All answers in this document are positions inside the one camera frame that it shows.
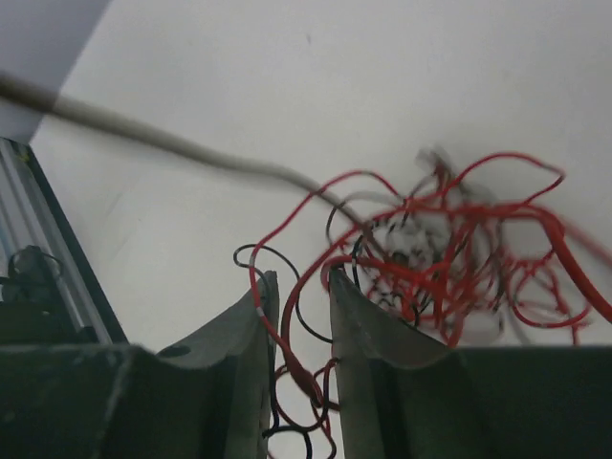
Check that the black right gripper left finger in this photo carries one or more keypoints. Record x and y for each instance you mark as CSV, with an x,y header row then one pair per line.
x,y
86,392

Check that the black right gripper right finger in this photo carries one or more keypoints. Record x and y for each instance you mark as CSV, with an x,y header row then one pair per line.
x,y
403,394

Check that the aluminium rail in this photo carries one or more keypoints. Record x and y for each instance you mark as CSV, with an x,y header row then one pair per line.
x,y
43,258

